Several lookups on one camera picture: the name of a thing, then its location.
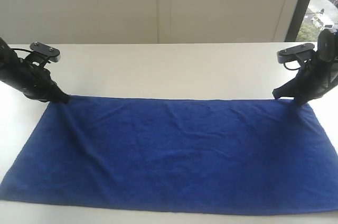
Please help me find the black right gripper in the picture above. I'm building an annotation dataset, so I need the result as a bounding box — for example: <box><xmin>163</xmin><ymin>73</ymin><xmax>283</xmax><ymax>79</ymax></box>
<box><xmin>272</xmin><ymin>29</ymin><xmax>337</xmax><ymax>105</ymax></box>

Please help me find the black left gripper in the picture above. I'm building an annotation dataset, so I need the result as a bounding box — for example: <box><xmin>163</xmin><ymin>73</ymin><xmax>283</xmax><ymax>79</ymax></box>
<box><xmin>1</xmin><ymin>39</ymin><xmax>71</xmax><ymax>104</ymax></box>

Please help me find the blue microfibre towel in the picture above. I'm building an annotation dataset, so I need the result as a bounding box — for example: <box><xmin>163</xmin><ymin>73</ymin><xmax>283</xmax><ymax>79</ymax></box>
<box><xmin>1</xmin><ymin>96</ymin><xmax>337</xmax><ymax>216</ymax></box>

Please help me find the white van outside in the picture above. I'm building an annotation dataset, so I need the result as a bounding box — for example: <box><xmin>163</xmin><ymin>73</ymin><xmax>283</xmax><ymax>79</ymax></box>
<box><xmin>311</xmin><ymin>13</ymin><xmax>334</xmax><ymax>31</ymax></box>

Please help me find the beige partition panel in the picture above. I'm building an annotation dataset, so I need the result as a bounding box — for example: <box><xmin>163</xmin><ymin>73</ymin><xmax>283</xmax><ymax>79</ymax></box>
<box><xmin>1</xmin><ymin>0</ymin><xmax>298</xmax><ymax>44</ymax></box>

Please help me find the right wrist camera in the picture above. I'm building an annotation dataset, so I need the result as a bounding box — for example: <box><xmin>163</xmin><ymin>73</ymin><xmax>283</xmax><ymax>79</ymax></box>
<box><xmin>277</xmin><ymin>43</ymin><xmax>315</xmax><ymax>71</ymax></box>

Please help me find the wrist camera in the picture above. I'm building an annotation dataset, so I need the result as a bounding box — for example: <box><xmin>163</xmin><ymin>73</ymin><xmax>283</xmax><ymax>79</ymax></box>
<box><xmin>25</xmin><ymin>42</ymin><xmax>61</xmax><ymax>68</ymax></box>
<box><xmin>277</xmin><ymin>43</ymin><xmax>315</xmax><ymax>71</ymax></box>

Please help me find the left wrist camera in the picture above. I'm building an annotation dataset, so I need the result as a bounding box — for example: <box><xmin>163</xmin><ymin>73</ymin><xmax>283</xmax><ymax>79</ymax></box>
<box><xmin>25</xmin><ymin>42</ymin><xmax>61</xmax><ymax>68</ymax></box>

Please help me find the dark window frame post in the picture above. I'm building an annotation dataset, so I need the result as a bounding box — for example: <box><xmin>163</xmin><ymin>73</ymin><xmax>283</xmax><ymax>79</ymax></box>
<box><xmin>285</xmin><ymin>0</ymin><xmax>310</xmax><ymax>42</ymax></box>

